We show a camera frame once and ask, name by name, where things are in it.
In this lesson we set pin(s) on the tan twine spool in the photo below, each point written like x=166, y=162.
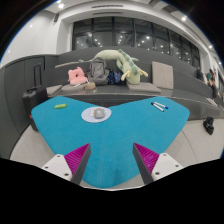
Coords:
x=90, y=86

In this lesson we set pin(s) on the small green eraser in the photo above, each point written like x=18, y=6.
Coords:
x=60, y=106

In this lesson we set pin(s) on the ceiling spot lights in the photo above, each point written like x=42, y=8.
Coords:
x=61, y=5

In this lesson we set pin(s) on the person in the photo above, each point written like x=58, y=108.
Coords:
x=199, y=73
x=211, y=81

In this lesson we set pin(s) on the small grey flat seat cushion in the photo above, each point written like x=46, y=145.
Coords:
x=53, y=90

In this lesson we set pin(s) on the beige upright cushion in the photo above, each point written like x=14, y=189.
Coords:
x=162, y=75

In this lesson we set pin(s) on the white marker black cap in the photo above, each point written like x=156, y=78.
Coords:
x=157, y=107

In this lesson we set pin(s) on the pink plush pillow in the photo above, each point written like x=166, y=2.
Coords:
x=76, y=77

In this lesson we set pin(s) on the grey backpack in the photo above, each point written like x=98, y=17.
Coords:
x=98, y=71

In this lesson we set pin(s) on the large grey flat seat cushion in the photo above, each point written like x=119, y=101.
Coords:
x=143, y=87

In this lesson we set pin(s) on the white marker blue cap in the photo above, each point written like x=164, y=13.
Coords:
x=161, y=105

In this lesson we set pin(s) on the dark glass window wall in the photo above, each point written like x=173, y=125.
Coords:
x=103, y=35

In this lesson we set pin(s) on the grey computer mouse orange accents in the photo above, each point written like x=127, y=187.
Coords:
x=98, y=113

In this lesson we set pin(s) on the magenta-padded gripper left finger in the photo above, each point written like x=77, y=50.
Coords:
x=76, y=160

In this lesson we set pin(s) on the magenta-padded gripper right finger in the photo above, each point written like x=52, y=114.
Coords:
x=147, y=160

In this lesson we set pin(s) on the dark blue patterned bag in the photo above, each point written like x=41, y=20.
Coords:
x=114, y=77

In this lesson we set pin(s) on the long green dragon plush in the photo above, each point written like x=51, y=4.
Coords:
x=131, y=71

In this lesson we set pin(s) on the black bag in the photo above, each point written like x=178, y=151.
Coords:
x=209, y=125

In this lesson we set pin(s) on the black suitcase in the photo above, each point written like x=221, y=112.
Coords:
x=33, y=103

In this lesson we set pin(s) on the round light blue mouse pad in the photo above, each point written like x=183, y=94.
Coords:
x=87, y=115

